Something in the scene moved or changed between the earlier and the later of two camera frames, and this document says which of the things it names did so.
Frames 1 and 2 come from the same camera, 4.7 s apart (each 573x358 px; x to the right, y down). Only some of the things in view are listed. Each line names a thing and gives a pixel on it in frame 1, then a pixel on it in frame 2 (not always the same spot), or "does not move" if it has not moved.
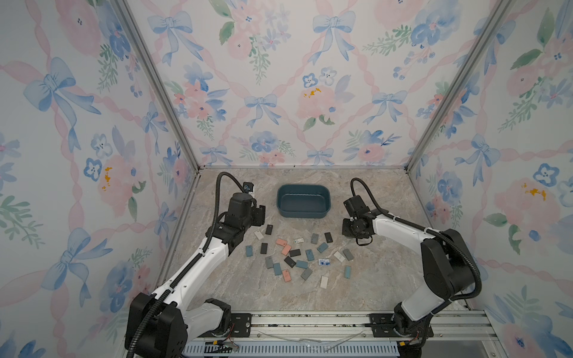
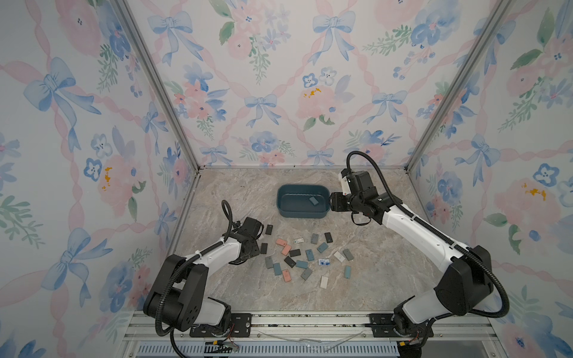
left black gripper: [260, 215] -> [256, 249]
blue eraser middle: [310, 257] does not move
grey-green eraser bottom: [306, 274] does not move
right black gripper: [345, 232] -> [336, 203]
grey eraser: [348, 253] does not move
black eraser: [328, 237] does not move
